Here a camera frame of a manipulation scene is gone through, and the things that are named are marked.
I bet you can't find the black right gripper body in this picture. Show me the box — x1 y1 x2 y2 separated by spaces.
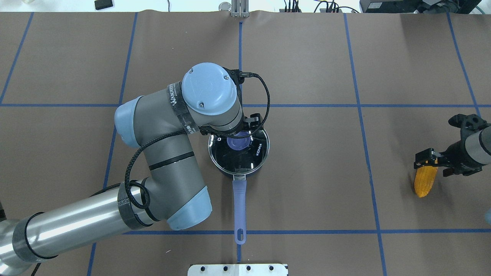
437 114 491 177

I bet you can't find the brown paper table mat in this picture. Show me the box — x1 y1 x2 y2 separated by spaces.
1 10 490 276

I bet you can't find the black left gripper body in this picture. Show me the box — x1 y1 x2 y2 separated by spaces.
239 113 264 133

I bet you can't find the aluminium frame post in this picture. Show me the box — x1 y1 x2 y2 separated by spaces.
231 0 250 18

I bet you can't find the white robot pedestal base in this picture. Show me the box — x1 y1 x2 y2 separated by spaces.
187 263 289 276

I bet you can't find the glass lid with blue knob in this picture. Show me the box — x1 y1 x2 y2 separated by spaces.
208 130 270 177

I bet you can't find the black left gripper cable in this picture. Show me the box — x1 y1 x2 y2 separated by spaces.
125 68 271 209

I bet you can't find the small black square device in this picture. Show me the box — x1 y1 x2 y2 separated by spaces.
94 0 114 11

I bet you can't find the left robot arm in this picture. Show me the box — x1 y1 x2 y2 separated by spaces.
1 62 271 276

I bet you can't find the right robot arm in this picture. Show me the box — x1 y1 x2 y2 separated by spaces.
414 114 491 198

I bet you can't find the yellow plastic corn cob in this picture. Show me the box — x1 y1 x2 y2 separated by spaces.
414 166 438 198

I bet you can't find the blue saucepan with handle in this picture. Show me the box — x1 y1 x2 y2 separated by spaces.
231 131 257 245

